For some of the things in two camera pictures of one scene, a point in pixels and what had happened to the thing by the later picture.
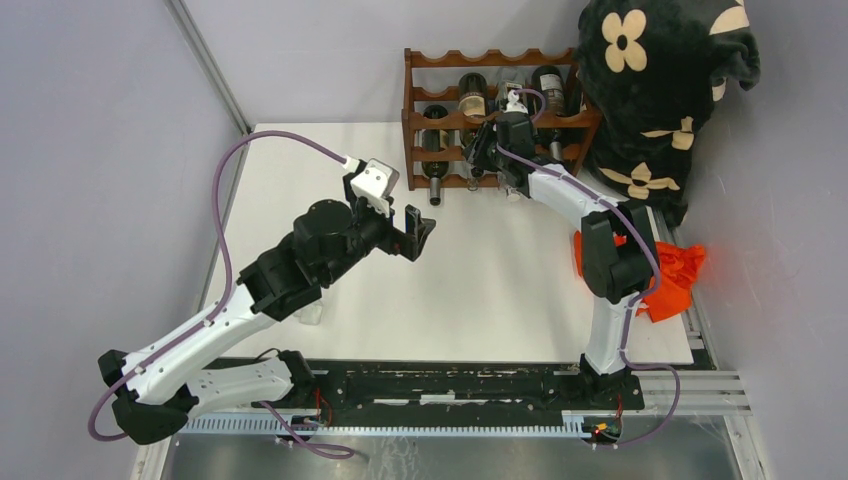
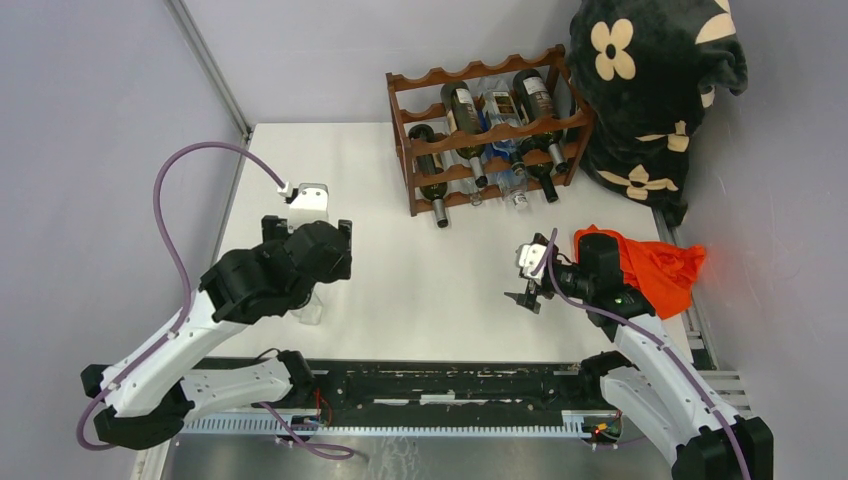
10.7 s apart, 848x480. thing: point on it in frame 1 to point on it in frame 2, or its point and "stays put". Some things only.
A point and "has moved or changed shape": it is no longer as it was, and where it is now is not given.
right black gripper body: x=485 y=153 to x=546 y=287
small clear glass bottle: x=476 y=174 to x=449 y=159
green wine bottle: x=548 y=79 has moved or changed shape
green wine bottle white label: x=556 y=150 has moved or changed shape
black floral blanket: x=649 y=73 stays put
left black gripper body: x=381 y=232 to x=275 y=232
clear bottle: x=310 y=314 stays put
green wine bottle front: x=435 y=169 to x=428 y=165
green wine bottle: x=472 y=102 has moved or changed shape
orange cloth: x=674 y=293 stays put
